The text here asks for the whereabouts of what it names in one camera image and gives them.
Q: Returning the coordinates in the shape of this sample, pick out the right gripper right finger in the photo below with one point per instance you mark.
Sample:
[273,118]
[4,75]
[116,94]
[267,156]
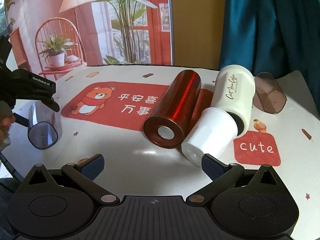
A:
[223,177]

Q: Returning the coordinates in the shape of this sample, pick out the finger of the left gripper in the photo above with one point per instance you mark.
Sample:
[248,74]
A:
[45,97]
[21,120]

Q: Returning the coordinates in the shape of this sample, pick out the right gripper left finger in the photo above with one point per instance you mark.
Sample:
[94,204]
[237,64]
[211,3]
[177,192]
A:
[83,174]

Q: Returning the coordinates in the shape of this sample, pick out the blue-grey transparent plastic cup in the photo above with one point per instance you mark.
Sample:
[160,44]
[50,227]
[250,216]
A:
[44,128]

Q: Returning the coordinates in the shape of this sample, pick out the white plastic cup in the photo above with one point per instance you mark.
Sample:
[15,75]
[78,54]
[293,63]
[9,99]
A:
[212,133]

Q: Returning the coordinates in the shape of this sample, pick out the printed living room backdrop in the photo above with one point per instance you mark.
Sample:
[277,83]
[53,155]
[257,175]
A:
[50,37]

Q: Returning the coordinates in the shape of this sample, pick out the brown transparent plastic cup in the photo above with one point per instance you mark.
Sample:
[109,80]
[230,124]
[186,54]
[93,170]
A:
[269,97]

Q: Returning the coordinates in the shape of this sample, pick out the person's left hand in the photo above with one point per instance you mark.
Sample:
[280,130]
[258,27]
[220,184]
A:
[6,124]

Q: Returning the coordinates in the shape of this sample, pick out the white cartoon bear tablecloth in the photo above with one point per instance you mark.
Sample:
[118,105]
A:
[103,110]

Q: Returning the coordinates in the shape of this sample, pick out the red metallic tumbler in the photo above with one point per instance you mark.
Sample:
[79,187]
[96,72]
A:
[175,109]

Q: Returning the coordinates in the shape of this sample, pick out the white coffee tumbler with text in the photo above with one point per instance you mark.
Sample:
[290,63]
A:
[233,93]

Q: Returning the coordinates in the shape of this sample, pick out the teal blue curtain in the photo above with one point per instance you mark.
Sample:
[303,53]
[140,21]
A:
[275,36]

